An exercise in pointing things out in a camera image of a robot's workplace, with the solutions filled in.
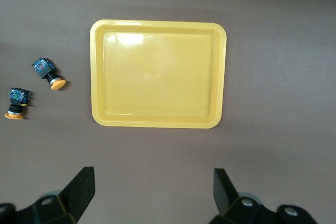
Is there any yellow plastic tray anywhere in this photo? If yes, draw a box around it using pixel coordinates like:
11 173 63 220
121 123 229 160
89 19 228 129

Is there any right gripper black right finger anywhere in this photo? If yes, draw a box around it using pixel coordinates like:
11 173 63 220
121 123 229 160
211 168 320 224

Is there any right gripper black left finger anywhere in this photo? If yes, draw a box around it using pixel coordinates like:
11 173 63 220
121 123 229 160
0 166 95 224

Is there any brown table cover mat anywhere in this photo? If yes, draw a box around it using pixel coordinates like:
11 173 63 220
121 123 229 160
0 0 336 224

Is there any yellow push button switch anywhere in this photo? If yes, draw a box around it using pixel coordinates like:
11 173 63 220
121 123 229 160
31 57 67 91
4 87 32 120

